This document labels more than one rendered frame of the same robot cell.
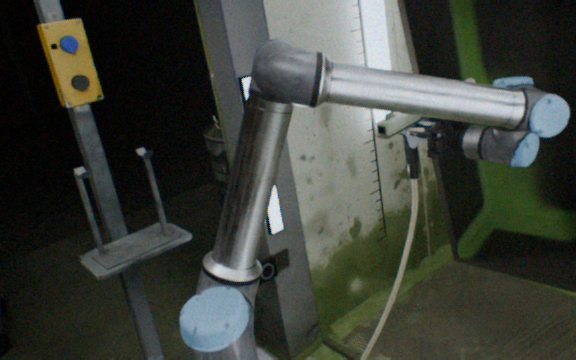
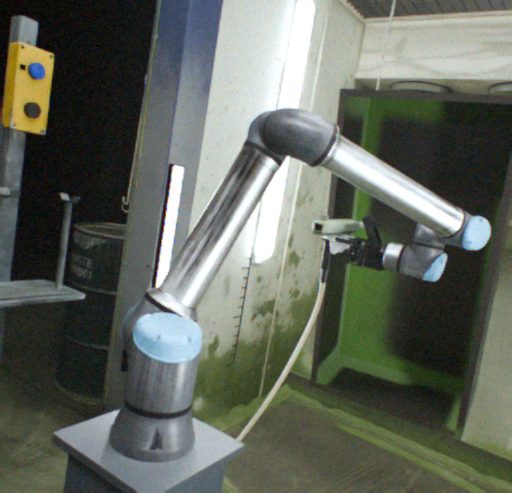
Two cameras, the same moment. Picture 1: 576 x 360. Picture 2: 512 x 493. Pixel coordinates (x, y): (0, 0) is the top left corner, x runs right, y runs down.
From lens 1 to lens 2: 0.55 m
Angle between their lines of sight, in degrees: 20
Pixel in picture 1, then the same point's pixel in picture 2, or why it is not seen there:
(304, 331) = not seen: hidden behind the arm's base
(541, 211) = (384, 359)
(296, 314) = not seen: hidden behind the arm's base
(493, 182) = (348, 326)
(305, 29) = (229, 148)
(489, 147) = (408, 259)
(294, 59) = (316, 118)
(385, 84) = (376, 165)
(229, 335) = (189, 351)
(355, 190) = (223, 309)
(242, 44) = (181, 136)
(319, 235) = not seen: hidden behind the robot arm
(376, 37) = (278, 178)
